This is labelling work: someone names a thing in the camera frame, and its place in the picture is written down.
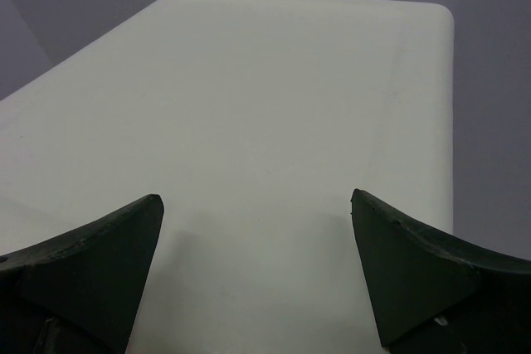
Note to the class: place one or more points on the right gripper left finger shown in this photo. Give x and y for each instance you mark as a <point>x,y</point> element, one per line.
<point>80,291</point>

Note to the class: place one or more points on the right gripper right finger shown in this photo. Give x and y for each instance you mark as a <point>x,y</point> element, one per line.
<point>432,292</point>

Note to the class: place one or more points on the white plastic drawer cabinet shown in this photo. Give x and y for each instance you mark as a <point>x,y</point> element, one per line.
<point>254,120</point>

